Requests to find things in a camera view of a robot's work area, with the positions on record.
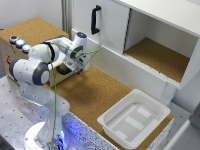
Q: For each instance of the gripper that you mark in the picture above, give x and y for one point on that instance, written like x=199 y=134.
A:
x=78 y=62

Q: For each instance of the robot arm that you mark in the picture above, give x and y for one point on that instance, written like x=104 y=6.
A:
x=31 y=71

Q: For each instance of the wooden drawer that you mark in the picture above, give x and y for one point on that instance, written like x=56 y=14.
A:
x=65 y=78

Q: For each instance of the wooden drawer box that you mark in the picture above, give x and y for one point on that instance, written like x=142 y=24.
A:
x=36 y=28

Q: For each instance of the white sliding door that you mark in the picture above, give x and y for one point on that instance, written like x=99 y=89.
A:
x=111 y=23

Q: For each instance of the green button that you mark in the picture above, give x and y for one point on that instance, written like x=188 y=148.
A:
x=26 y=48

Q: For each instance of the blue button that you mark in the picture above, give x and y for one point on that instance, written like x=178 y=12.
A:
x=20 y=42

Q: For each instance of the red button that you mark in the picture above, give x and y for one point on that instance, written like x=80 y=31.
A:
x=13 y=39

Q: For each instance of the white cabinet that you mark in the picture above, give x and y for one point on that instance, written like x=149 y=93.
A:
x=146 y=78

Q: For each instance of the white plastic box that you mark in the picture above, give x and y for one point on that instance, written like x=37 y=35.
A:
x=133 y=121

